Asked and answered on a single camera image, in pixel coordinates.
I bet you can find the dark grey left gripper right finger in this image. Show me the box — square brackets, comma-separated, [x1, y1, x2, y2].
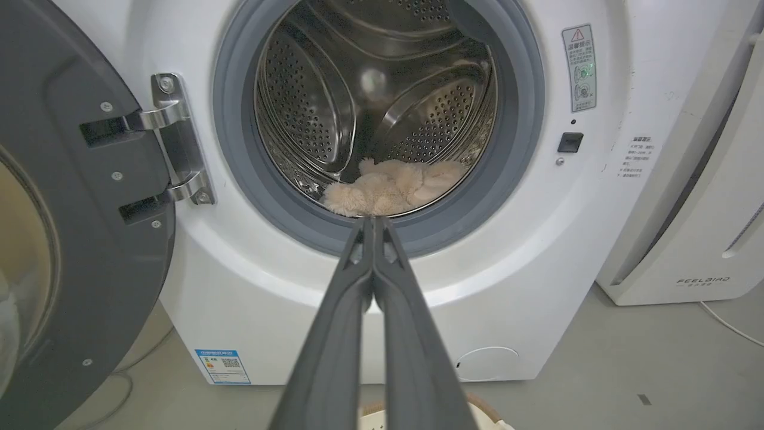
[371, 216, 478, 430]

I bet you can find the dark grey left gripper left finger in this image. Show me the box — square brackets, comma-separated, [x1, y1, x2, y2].
[270, 216, 375, 430]

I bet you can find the beige plush toy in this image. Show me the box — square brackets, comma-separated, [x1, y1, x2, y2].
[321, 158, 469, 217]

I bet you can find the white front-load washing machine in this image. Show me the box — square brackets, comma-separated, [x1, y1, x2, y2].
[53, 0, 730, 386]

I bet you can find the grey washing machine door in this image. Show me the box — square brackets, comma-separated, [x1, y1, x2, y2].
[0, 0, 177, 430]

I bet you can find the metal door hinge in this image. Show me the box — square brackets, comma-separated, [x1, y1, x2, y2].
[122, 73, 215, 206]

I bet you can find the white air purifier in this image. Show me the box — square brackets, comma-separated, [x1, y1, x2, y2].
[596, 0, 764, 306]

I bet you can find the thin grey floor cable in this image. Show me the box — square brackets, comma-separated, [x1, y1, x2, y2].
[84, 325, 175, 430]

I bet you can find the white power cable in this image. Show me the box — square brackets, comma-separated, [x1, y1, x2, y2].
[700, 300, 764, 348]

